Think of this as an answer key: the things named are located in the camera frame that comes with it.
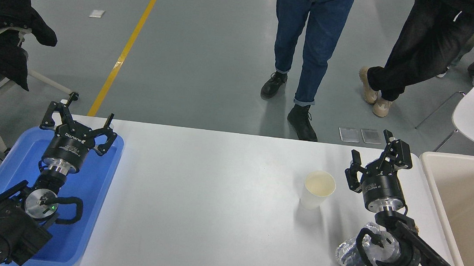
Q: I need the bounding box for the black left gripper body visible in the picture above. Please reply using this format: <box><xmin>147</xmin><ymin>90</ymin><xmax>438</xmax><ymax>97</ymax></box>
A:
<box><xmin>41</xmin><ymin>120</ymin><xmax>99</xmax><ymax>172</ymax></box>

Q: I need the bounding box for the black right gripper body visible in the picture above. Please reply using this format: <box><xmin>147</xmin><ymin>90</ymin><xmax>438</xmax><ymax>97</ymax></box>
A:
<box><xmin>357</xmin><ymin>160</ymin><xmax>409</xmax><ymax>212</ymax></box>

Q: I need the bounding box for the white paper cup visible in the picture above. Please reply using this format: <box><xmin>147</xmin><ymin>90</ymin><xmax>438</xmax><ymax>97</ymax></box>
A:
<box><xmin>299</xmin><ymin>169</ymin><xmax>338</xmax><ymax>212</ymax></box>

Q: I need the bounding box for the white metal chair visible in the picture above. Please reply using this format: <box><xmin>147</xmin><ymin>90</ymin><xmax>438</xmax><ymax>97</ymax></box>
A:
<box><xmin>0</xmin><ymin>22</ymin><xmax>79</xmax><ymax>158</ymax></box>

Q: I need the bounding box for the blue plastic tray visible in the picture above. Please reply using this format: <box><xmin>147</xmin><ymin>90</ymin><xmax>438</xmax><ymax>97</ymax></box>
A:
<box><xmin>0</xmin><ymin>122</ymin><xmax>126</xmax><ymax>266</ymax></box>

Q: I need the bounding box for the crumpled silver foil tray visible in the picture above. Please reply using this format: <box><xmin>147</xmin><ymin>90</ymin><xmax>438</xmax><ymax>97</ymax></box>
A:
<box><xmin>334</xmin><ymin>219</ymin><xmax>427</xmax><ymax>266</ymax></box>

